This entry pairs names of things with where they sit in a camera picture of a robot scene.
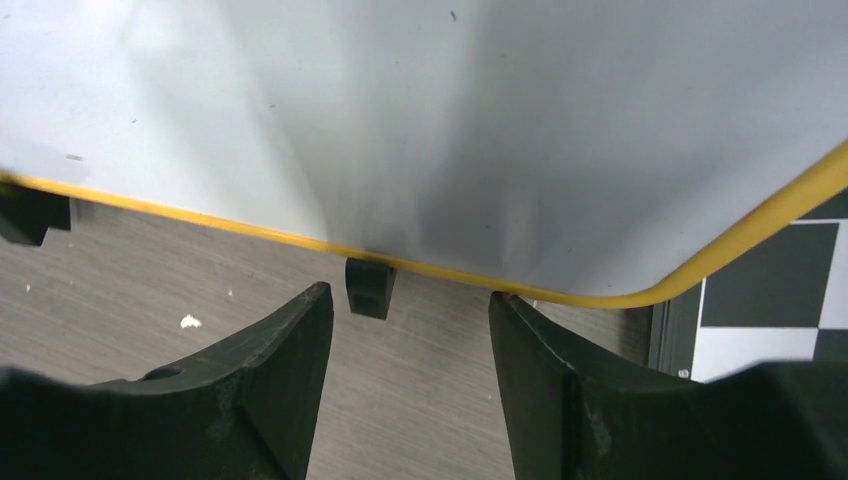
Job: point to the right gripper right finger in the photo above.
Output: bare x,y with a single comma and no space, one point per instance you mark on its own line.
574,410

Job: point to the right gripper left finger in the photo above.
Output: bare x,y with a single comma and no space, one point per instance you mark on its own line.
245,407

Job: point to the yellow framed whiteboard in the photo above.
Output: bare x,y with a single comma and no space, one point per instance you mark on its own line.
605,154

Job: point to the black white checkerboard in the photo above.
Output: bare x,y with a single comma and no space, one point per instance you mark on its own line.
785,299

